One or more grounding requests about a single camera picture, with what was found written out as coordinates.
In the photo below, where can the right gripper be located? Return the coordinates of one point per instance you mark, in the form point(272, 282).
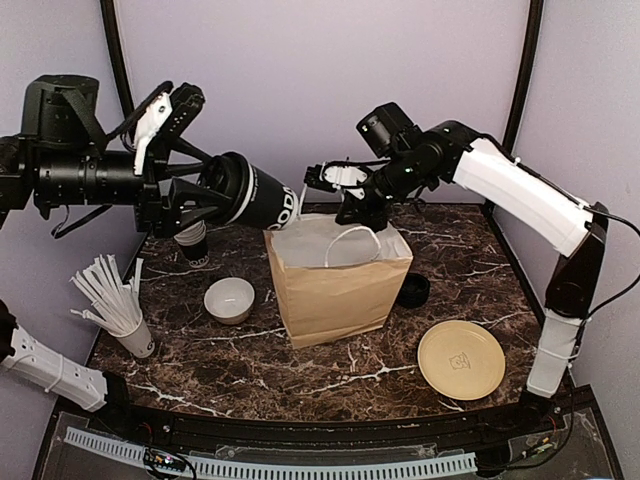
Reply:
point(376, 219)

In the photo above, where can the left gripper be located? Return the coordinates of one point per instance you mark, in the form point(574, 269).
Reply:
point(167, 213)

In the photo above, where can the stack of paper cups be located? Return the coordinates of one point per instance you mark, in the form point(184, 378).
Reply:
point(193, 244)

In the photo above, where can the brown paper bag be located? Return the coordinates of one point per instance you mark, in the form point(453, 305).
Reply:
point(333, 281)

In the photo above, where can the stack of black lids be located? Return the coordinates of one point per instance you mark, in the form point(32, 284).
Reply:
point(414, 291)

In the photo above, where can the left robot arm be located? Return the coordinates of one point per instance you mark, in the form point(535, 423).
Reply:
point(63, 157)

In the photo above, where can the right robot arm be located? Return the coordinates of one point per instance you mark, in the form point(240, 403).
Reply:
point(410, 159)

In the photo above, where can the white ceramic bowl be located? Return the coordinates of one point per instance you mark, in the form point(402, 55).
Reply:
point(230, 300)

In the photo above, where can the cup of wrapped straws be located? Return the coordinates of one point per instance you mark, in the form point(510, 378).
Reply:
point(115, 304)

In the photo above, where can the yellow plate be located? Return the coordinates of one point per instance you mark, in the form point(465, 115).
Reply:
point(461, 360)

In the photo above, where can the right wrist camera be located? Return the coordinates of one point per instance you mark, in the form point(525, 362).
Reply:
point(332, 177)

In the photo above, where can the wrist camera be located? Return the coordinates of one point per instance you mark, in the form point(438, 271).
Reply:
point(332, 177)
point(163, 115)

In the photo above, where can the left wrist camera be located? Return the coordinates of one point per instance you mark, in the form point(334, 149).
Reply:
point(163, 115)

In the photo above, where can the left black frame post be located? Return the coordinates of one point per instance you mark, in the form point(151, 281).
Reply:
point(116, 56)

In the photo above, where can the black frame post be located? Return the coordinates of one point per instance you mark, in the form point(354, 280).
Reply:
point(532, 31)
point(116, 56)

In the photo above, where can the black front rail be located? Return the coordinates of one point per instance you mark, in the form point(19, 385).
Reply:
point(186, 432)

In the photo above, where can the right black frame post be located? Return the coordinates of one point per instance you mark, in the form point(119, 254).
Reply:
point(532, 31)

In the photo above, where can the white cable duct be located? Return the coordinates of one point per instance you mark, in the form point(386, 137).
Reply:
point(242, 463)

